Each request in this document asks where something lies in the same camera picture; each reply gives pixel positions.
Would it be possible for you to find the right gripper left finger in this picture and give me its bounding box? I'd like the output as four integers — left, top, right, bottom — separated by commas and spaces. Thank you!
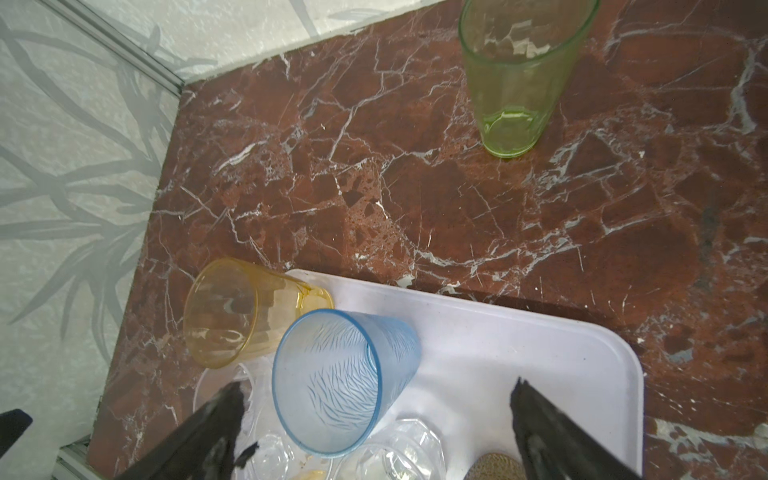
119, 382, 245, 479

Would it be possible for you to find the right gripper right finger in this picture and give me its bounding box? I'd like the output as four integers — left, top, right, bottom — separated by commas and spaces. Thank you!
510, 378, 639, 479

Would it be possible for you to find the amber dotted glass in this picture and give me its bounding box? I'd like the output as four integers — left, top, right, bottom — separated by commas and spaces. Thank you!
464, 453, 527, 480

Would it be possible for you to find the clear faceted glass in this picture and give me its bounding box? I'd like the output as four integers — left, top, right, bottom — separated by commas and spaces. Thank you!
233, 433, 334, 480

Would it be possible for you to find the lilac plastic tray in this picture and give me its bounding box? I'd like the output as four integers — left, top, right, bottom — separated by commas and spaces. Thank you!
227, 268, 646, 480

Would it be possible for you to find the tall yellow glass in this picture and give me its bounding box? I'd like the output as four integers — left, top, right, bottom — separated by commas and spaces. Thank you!
183, 257, 334, 369

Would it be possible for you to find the tall blue frosted glass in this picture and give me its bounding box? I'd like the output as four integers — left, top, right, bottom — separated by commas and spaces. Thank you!
271, 309, 422, 458

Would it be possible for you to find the tall green glass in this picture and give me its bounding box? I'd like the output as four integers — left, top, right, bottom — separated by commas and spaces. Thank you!
458, 0, 601, 159

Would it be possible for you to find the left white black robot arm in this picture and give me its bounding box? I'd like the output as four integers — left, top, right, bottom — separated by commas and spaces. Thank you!
0, 409, 33, 458

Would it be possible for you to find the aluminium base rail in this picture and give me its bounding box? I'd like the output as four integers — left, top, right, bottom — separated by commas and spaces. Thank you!
51, 436, 104, 480

